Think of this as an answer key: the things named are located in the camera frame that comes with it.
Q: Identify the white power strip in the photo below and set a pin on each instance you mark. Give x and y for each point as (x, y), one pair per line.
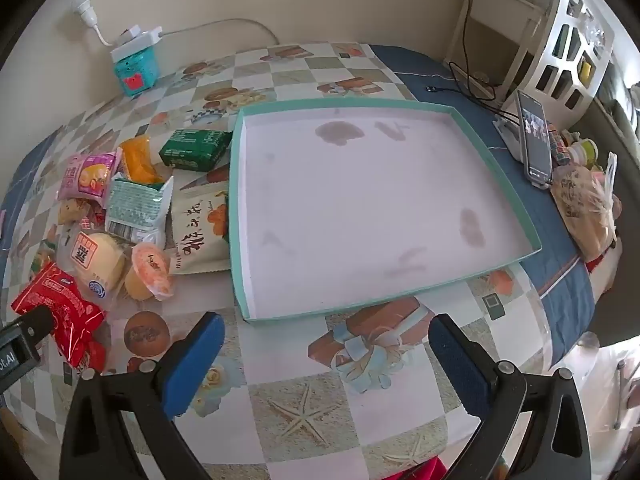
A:
(137, 40)

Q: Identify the orange cake packet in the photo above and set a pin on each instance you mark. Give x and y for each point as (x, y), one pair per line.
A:
(140, 160)

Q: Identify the beige flower print snack packet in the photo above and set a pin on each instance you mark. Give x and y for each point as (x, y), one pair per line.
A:
(200, 235)

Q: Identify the black smartphone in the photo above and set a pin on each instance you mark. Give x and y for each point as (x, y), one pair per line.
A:
(535, 135)

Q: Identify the checkered printed tablecloth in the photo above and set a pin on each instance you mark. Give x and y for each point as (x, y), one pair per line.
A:
(300, 385)

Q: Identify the white side table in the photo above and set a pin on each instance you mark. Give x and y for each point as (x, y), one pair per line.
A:
(500, 5)

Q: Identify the printed plastic bag of bread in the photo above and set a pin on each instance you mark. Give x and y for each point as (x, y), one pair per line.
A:
(582, 210)

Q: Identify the dark green snack packet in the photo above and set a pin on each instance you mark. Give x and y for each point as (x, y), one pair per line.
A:
(197, 147)

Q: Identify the jelly cup with orange lid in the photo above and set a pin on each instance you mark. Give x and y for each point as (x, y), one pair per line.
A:
(150, 270)

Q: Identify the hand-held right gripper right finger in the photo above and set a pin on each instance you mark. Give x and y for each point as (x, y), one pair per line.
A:
(460, 360)

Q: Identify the teal cardboard tray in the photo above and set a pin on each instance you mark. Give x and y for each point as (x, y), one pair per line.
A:
(350, 200)

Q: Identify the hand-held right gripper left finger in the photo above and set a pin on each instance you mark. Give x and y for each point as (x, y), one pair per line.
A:
(192, 360)

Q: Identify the white cutout shelf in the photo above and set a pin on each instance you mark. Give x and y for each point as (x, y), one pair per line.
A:
(575, 35)

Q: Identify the white phone stand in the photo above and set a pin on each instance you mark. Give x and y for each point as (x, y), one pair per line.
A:
(507, 132)

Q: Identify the red snack packet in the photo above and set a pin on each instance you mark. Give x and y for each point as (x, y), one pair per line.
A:
(60, 305)

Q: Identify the yellow pastry packet red print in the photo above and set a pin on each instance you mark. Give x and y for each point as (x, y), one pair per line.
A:
(72, 210)

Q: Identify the pale green barcode snack packet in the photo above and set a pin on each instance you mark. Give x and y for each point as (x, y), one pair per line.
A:
(135, 205)

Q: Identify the clear packet with white bun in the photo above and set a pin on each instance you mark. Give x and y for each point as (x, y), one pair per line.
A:
(97, 265)

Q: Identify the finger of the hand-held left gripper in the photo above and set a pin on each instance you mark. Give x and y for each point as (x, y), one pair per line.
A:
(30, 322)

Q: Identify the teal box with red sticker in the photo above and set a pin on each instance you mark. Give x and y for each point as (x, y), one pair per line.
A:
(135, 72)

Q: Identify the blue quilted cloth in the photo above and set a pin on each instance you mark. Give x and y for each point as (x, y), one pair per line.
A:
(555, 280)

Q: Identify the pink snack packet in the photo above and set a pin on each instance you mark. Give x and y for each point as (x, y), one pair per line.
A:
(90, 175)

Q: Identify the white jar with green label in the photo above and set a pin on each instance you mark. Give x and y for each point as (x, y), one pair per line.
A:
(586, 152)

